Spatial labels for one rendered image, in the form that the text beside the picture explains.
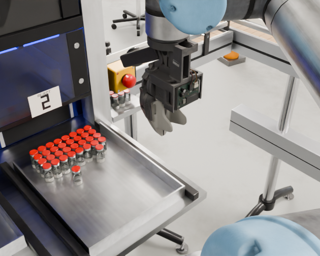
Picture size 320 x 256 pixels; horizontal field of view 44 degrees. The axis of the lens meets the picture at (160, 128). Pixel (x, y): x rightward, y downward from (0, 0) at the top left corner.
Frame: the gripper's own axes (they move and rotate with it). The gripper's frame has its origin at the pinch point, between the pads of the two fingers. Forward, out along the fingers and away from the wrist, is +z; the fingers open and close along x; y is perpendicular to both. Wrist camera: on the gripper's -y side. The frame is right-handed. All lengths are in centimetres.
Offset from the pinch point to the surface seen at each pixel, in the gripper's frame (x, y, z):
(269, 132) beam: 85, -24, 56
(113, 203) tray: -7.9, -7.3, 21.3
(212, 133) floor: 123, -86, 110
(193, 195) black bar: 6.3, 4.3, 19.6
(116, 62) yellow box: 18.2, -39.2, 6.5
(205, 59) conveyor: 66, -46, 24
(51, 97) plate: -5.2, -35.4, 7.1
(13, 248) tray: -30.5, -9.6, 20.1
